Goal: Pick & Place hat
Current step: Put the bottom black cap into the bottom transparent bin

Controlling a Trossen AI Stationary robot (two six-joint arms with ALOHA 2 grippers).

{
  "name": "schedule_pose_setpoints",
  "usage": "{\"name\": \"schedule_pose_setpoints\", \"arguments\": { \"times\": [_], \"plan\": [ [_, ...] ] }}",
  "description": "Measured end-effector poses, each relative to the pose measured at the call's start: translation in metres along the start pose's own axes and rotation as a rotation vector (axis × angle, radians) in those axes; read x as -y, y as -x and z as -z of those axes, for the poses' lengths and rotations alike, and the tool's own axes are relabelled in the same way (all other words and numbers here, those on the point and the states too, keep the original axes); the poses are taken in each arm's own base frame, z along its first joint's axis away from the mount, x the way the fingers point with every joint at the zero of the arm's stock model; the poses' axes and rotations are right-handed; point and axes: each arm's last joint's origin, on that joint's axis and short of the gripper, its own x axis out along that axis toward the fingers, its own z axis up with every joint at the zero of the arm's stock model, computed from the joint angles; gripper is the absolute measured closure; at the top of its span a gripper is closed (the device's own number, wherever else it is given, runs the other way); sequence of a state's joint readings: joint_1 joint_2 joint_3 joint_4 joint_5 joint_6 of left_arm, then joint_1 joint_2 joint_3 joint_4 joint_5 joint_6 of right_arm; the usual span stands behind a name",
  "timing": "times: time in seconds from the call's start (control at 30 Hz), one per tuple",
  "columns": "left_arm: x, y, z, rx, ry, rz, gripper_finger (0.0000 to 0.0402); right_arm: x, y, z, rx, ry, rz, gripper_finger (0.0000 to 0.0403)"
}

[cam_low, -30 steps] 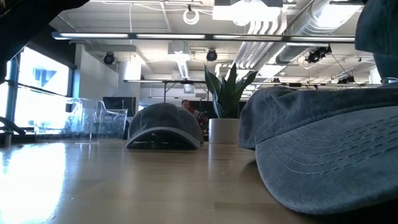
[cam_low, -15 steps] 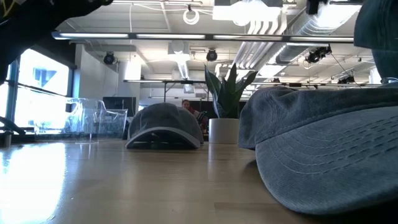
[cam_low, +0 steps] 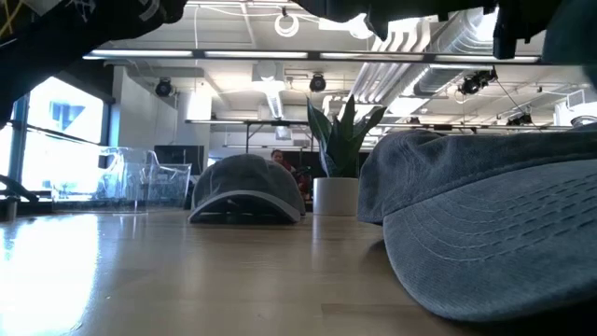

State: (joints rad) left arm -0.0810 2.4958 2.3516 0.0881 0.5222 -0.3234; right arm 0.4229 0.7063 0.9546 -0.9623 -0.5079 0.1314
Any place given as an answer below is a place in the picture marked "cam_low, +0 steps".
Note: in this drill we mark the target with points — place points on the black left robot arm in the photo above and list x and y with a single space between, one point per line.
46 46

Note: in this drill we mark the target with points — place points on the black ceiling spotlight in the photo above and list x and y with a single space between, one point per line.
476 82
317 83
163 88
520 120

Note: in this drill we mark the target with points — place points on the white plant pot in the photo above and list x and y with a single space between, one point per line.
336 196

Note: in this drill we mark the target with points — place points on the green snake plant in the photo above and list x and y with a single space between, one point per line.
342 144

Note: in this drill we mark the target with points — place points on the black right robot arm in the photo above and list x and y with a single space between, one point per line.
420 9

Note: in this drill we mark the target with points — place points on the black aluminium table frame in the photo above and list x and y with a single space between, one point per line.
14 189

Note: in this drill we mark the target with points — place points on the clear plastic bin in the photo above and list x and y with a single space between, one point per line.
140 186

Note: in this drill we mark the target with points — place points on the grey washed baseball cap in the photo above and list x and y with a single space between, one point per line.
490 233
247 179

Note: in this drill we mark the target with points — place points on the person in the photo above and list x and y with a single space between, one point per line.
278 158

